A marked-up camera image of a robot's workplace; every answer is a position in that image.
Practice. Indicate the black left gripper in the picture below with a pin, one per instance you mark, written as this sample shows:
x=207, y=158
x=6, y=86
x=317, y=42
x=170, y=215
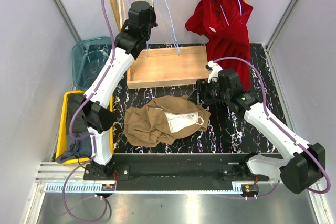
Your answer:
x=153, y=13

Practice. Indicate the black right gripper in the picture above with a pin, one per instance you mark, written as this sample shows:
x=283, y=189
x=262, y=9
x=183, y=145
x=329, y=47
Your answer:
x=202, y=86

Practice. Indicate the tan garment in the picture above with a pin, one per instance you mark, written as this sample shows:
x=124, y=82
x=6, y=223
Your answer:
x=164, y=119

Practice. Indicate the red skirt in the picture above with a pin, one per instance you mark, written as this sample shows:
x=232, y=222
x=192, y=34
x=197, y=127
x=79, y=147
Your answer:
x=223, y=40

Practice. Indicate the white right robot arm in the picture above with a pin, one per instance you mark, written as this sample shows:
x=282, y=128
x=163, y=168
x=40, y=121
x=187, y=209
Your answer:
x=302, y=164

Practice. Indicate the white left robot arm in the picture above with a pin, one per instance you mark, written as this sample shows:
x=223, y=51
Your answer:
x=128, y=44

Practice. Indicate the wooden clothes rack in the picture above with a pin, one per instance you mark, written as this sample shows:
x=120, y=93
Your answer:
x=164, y=68

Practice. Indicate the black marble pattern mat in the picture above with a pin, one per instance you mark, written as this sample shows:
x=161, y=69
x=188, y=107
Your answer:
x=226, y=133

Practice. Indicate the teal plastic basket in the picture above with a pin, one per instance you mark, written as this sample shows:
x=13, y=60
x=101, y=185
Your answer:
x=88, y=58

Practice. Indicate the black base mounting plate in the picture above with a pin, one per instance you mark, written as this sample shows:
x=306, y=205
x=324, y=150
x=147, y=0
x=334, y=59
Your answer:
x=126, y=167

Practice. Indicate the yellow plastic bin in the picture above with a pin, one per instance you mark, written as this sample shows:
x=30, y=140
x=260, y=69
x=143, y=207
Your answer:
x=63, y=119

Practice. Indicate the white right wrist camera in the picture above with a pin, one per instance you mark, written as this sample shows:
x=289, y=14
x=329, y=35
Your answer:
x=214, y=70

